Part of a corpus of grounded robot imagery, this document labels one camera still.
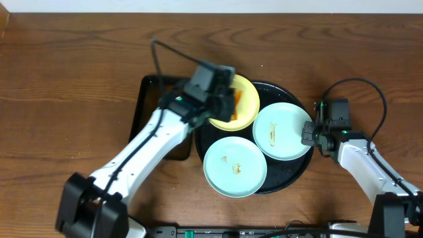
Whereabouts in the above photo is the light blue plate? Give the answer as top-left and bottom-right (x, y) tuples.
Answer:
(203, 136), (267, 198)
(252, 102), (311, 161)

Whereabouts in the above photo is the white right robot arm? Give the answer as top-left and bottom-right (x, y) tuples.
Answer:
(301, 120), (422, 237)

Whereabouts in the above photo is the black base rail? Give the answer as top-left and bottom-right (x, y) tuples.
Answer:
(145, 225), (331, 238)

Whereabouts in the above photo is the green and yellow sponge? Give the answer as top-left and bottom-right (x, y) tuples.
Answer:
(231, 89), (243, 120)

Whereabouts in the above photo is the black rectangular water tray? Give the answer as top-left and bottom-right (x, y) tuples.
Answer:
(129, 75), (192, 161)

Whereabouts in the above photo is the yellow plate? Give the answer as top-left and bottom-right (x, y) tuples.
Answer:
(209, 75), (260, 132)

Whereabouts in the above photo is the black round tray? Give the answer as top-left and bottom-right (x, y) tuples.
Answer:
(195, 81), (313, 194)

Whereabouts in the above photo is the light blue plate front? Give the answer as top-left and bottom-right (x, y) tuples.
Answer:
(203, 136), (267, 198)

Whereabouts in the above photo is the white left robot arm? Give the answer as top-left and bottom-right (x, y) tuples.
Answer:
(55, 89), (235, 237)

